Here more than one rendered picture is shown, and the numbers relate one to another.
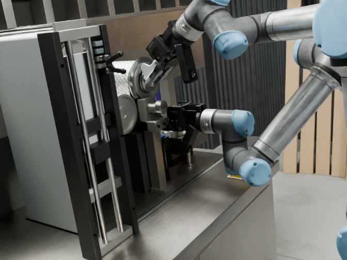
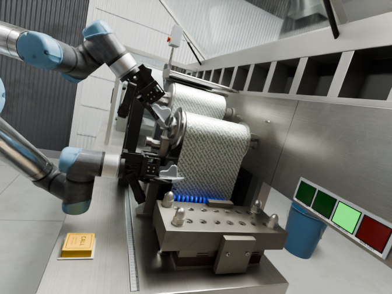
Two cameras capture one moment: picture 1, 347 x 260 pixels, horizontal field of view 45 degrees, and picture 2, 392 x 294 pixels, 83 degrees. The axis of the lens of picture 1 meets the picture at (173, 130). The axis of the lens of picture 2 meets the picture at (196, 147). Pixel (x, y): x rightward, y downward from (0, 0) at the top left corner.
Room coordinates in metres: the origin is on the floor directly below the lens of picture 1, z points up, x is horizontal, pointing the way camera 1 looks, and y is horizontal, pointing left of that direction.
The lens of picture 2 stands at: (1.77, -0.54, 1.35)
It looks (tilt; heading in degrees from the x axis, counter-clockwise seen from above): 11 degrees down; 121
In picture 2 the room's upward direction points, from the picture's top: 14 degrees clockwise
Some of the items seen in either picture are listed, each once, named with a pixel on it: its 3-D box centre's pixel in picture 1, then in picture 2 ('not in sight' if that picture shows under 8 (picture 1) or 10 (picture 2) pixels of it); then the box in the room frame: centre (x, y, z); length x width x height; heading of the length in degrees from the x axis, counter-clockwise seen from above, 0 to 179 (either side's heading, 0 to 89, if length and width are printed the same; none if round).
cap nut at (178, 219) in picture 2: not in sight; (179, 215); (1.49, -0.06, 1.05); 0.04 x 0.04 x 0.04
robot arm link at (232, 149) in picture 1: (237, 156); (74, 191); (1.19, -0.18, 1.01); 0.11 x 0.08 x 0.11; 10
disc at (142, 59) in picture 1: (144, 80); (175, 128); (1.31, 0.07, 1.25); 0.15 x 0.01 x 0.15; 143
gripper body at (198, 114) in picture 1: (188, 117); (139, 166); (1.30, -0.05, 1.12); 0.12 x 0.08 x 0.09; 53
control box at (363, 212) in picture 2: not in sight; (335, 210); (1.82, 0.09, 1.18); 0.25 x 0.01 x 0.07; 143
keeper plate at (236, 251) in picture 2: not in sight; (234, 255); (1.63, 0.05, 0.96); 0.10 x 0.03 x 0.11; 53
